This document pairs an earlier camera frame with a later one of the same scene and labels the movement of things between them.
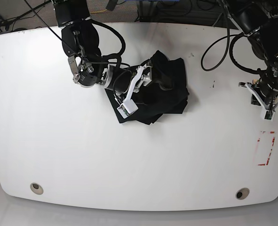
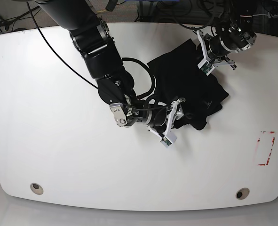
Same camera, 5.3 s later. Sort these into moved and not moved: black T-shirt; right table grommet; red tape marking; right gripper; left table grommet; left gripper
Moved: left gripper; black T-shirt; right gripper
Not moved: right table grommet; red tape marking; left table grommet
